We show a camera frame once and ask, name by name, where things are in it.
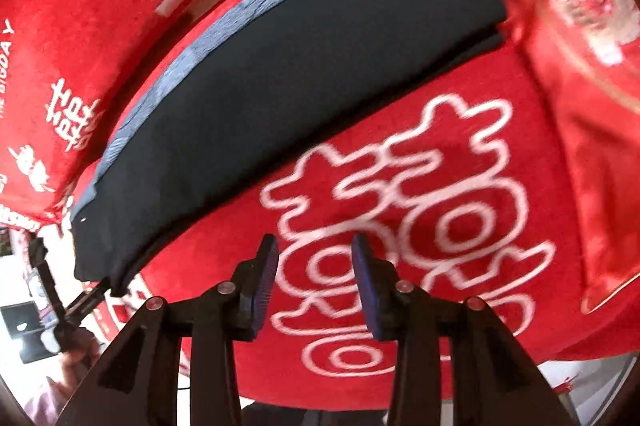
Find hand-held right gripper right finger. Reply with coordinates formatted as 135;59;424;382
351;233;581;426

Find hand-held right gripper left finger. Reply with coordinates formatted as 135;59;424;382
57;234;279;426

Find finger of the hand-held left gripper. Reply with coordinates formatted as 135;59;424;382
62;278;112;328

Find black pants with patterned waistband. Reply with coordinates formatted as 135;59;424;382
70;0;510;298

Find person's left forearm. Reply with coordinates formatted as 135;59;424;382
22;373;76;426

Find person's left hand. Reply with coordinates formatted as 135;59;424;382
57;328;105;389

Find red printed sofa cover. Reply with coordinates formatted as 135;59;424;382
0;0;640;412

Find red embroidered satin cushion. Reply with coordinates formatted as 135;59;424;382
387;0;640;317

